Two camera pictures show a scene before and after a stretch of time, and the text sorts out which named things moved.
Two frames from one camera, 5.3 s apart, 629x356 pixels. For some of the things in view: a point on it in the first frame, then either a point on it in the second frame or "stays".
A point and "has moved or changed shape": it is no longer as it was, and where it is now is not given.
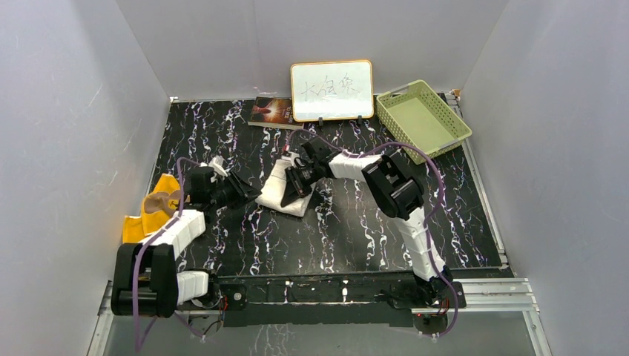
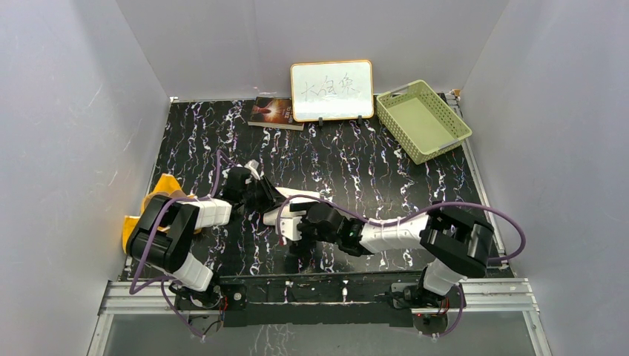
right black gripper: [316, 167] -> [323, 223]
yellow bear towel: [159, 204] stays
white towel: [271, 195] has moved or changed shape
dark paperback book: [274, 112] stays
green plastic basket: [420, 117] stays
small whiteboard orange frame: [331, 90] stays
